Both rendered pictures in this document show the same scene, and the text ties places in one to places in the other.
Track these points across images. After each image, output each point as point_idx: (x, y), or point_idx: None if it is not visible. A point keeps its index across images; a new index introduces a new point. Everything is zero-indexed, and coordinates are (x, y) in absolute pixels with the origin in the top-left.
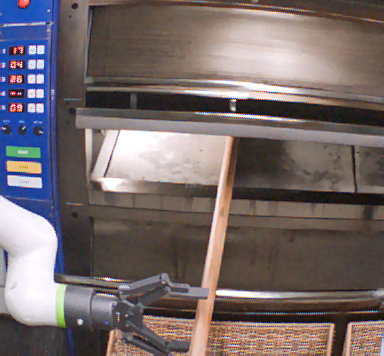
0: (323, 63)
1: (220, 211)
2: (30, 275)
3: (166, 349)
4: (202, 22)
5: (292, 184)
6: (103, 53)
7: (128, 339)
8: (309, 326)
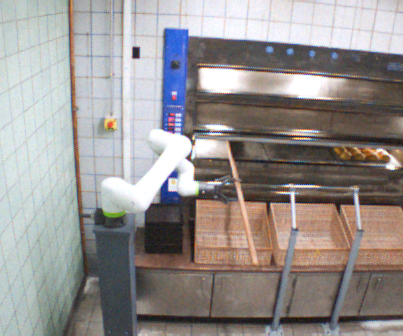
0: (263, 120)
1: (233, 163)
2: (187, 178)
3: (227, 200)
4: (228, 109)
5: (249, 158)
6: (199, 117)
7: (216, 197)
8: (257, 203)
